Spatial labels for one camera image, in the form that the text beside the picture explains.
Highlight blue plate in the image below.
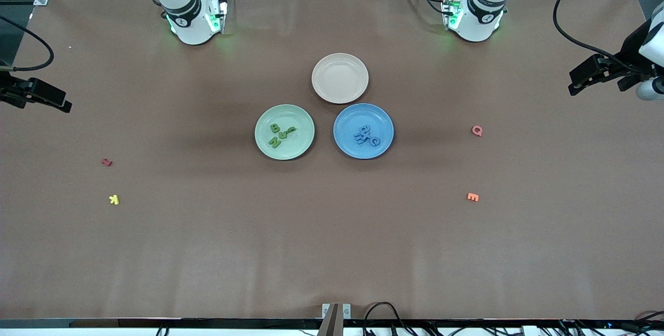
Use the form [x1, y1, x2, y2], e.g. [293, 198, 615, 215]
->
[333, 103, 395, 160]

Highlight beige plate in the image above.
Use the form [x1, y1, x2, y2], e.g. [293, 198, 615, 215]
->
[311, 53, 370, 104]

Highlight green plate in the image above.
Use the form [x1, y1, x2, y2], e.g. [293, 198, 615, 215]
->
[254, 104, 316, 161]

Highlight brown table cover sheet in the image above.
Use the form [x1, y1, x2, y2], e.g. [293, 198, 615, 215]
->
[0, 0, 664, 321]

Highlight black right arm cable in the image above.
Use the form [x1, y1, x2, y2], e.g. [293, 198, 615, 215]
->
[0, 15, 55, 72]

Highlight black looped cable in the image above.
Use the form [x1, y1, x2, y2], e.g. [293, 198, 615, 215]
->
[363, 302, 410, 336]

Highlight grey metal bracket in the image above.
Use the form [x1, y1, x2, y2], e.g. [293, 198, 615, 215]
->
[322, 303, 352, 320]

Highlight brown camera pole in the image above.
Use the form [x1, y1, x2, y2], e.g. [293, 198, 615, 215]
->
[316, 303, 340, 336]

